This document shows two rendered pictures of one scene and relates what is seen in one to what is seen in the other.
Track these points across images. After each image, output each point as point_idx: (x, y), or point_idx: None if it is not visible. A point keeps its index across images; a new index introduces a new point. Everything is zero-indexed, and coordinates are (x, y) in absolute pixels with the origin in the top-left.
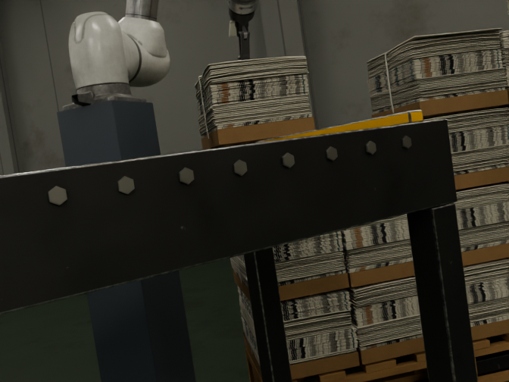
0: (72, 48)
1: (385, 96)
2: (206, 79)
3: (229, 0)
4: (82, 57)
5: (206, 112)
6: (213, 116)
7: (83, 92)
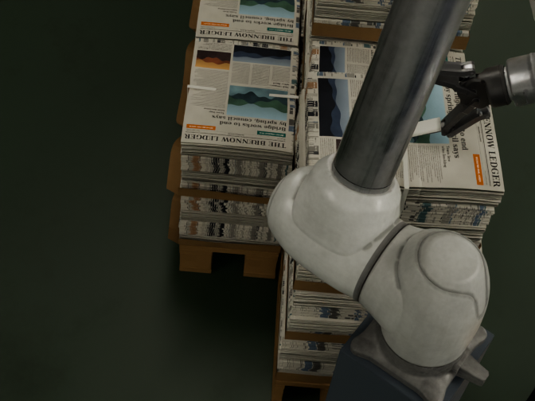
0: (470, 328)
1: (372, 11)
2: (450, 195)
3: (533, 102)
4: (478, 327)
5: (414, 223)
6: (475, 235)
7: (463, 360)
